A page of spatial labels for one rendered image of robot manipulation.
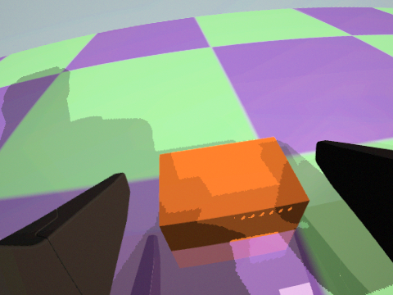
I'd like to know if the orange block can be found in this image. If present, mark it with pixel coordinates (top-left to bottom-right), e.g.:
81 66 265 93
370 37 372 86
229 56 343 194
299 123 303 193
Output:
160 137 309 252

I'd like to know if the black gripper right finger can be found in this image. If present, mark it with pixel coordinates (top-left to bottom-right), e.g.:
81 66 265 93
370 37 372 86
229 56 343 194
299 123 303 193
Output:
315 140 393 262

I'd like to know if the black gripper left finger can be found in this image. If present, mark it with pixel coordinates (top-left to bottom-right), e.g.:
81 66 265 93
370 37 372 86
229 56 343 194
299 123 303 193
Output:
0 173 130 295

